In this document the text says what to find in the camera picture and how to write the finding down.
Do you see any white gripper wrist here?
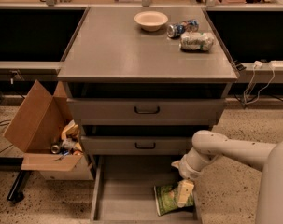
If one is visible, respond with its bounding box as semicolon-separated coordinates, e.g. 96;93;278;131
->
171;155;201;208

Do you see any green jalapeno chip bag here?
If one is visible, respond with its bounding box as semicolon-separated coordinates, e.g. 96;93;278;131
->
153;183;180;217

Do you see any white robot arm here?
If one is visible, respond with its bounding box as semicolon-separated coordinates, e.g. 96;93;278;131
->
172;130;283;224

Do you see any grey open bottom drawer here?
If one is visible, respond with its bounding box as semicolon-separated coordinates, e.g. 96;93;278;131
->
91;155;202;224

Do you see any grey middle drawer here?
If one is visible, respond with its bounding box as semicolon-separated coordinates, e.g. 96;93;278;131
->
81;136;192;155

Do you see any grey drawer cabinet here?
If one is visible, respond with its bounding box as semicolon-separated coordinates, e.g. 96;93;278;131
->
57;6;239;224

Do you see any grey top drawer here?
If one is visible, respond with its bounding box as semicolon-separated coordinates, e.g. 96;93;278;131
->
67;98;224;126

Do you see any silver can in box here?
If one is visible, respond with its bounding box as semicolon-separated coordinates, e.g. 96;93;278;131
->
51;144;62;154

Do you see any white green crushed can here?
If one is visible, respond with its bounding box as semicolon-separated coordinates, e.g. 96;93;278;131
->
179;32;214;51

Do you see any white power strip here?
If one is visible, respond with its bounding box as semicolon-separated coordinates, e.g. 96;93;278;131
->
270;60;283;68

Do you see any brown cardboard box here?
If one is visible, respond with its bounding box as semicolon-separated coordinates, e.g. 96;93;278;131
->
4;80;81;172

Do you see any blue soda can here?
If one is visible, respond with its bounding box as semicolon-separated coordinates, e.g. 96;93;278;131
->
167;20;199;38

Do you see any white paper bowl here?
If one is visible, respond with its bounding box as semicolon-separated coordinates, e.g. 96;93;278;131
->
134;11;168;32

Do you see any black table leg base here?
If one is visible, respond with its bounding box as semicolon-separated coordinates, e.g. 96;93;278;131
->
0;157;31;203

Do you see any white cable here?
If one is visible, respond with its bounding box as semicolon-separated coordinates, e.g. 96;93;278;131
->
242;60;276;106

